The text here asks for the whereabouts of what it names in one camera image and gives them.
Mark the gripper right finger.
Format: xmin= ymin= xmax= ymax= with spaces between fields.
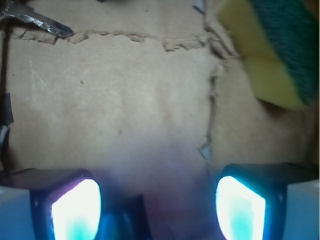
xmin=215 ymin=163 xmax=320 ymax=240

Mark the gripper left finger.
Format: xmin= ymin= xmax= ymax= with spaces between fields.
xmin=0 ymin=168 xmax=102 ymax=240

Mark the brown paper bag bin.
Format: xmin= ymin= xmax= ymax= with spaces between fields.
xmin=0 ymin=0 xmax=320 ymax=191

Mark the green and yellow sponge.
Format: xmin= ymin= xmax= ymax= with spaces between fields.
xmin=216 ymin=0 xmax=320 ymax=110

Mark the brass key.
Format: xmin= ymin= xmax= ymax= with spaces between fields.
xmin=0 ymin=0 xmax=74 ymax=38

